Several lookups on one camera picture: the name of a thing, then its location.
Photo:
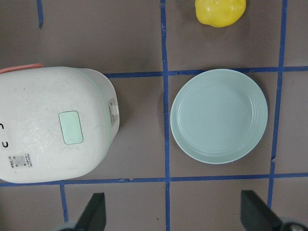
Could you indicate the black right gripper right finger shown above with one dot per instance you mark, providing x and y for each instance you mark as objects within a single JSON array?
[{"x": 256, "y": 215}]

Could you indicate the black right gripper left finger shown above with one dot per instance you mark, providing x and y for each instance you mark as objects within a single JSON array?
[{"x": 93, "y": 217}]

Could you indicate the green plate near right arm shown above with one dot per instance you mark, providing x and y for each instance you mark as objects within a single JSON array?
[{"x": 219, "y": 116}]

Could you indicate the white rice cooker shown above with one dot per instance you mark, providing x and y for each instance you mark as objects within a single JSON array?
[{"x": 56, "y": 123}]

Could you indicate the yellow toy pepper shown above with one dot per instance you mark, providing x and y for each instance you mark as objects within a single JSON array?
[{"x": 219, "y": 13}]

